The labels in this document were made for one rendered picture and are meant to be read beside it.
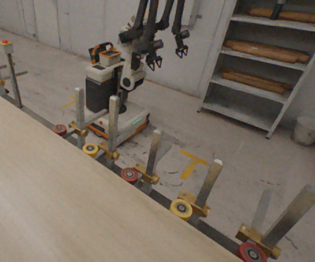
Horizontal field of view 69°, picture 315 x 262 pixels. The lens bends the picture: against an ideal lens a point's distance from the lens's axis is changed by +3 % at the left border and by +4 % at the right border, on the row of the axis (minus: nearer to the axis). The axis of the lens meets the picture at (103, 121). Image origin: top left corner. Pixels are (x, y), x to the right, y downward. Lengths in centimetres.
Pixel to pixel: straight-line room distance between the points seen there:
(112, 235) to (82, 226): 11
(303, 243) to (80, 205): 188
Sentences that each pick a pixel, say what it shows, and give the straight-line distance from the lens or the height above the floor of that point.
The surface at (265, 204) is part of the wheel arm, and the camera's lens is 125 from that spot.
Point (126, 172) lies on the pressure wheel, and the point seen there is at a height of 90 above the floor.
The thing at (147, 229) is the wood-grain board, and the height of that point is 90.
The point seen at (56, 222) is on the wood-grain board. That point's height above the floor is 90.
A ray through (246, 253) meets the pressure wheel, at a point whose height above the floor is 91.
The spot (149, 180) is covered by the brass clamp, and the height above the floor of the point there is 82.
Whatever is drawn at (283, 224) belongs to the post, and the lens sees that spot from 100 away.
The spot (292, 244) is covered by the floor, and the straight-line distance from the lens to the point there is 236.
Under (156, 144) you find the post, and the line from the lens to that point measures 99.
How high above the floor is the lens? 167
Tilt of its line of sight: 35 degrees down
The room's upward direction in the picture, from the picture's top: 2 degrees clockwise
